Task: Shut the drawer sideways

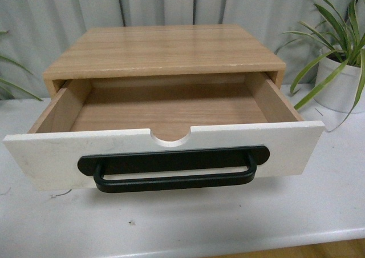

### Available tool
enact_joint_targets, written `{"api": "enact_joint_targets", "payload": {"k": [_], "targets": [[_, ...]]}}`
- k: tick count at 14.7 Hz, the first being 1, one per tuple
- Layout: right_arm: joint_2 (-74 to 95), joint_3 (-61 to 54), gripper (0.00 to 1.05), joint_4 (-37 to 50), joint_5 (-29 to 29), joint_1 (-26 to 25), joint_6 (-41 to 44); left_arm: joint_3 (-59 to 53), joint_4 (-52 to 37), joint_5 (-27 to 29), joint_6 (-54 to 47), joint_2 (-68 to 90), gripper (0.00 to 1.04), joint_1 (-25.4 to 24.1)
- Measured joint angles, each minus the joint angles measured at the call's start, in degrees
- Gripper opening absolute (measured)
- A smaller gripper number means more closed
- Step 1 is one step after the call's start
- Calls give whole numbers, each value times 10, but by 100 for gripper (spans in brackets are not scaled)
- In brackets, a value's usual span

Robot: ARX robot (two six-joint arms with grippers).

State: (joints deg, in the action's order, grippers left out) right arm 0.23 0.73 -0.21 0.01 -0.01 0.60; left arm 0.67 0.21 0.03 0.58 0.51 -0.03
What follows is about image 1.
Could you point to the white-fronted wooden drawer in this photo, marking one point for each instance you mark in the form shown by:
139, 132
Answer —
162, 113

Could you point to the wooden drawer cabinet box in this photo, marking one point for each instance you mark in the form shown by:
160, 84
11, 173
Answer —
61, 38

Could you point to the white plant pot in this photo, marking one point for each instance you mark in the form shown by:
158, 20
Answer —
339, 94

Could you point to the grey curtain backdrop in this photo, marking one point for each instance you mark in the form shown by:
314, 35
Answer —
30, 23

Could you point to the green plant leaves left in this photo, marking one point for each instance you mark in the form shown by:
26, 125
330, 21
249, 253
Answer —
15, 75

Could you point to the green spider plant right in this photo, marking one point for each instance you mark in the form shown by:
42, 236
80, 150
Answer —
340, 39

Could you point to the black metal drawer handle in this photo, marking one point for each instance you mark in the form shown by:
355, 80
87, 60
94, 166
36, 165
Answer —
174, 170

